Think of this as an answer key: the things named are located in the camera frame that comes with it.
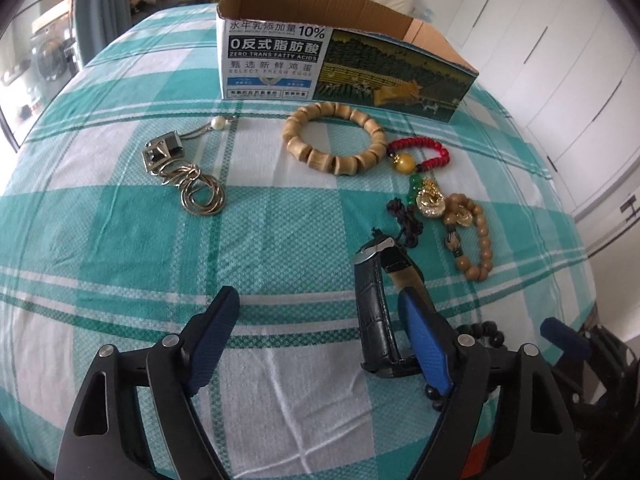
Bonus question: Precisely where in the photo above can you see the pearl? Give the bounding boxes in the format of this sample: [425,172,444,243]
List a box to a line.
[179,115,237,144]

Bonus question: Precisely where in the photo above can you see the silver square pendant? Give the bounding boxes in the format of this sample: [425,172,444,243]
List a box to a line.
[142,131,185,177]

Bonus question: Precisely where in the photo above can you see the washing machine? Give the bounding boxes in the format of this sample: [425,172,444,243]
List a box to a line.
[30,15,77,83]

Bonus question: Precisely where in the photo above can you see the round wooden bead bracelet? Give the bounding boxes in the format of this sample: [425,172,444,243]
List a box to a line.
[442,192,493,282]

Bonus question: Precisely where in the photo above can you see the printed cardboard box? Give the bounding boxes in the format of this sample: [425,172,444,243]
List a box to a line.
[216,0,479,125]

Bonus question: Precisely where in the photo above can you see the teal plaid cloth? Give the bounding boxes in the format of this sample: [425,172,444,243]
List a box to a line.
[0,2,601,480]

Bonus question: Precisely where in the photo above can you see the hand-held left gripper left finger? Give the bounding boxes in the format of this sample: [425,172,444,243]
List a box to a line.
[54,285,241,480]

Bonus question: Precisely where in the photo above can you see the blue curtain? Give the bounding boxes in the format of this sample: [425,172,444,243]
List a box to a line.
[72,0,108,68]

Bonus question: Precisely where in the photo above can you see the gold beast charm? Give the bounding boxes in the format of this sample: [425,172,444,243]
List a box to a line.
[416,191,451,221]

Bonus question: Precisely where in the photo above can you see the black leather strap watch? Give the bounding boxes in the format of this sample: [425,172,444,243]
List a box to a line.
[354,227,427,379]

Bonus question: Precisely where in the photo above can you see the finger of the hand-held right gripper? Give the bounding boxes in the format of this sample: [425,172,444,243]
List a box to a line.
[540,317,608,366]

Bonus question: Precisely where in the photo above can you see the black bead bracelet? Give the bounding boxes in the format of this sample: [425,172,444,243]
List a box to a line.
[425,322,506,411]

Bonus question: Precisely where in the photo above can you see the chunky wooden bead bracelet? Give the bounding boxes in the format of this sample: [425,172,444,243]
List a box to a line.
[281,102,388,178]

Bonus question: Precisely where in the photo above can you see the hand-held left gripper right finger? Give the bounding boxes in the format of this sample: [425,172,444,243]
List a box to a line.
[397,285,586,480]

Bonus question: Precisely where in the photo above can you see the white wardrobe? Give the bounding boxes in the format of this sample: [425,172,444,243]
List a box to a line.
[415,0,640,221]

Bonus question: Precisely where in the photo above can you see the red bead bracelet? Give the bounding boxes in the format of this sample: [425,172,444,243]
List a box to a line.
[386,135,451,175]

